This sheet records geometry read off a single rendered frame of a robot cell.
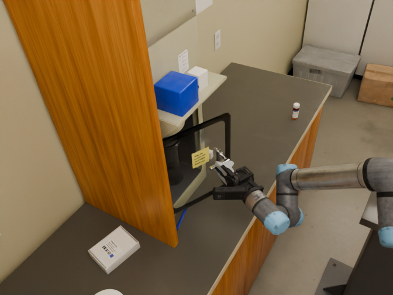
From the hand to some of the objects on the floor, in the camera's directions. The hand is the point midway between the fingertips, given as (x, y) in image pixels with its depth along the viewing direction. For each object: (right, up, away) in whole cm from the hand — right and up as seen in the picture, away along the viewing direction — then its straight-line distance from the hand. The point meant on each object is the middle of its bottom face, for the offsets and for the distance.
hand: (216, 166), depth 138 cm
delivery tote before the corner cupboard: (+130, +76, +255) cm, 296 cm away
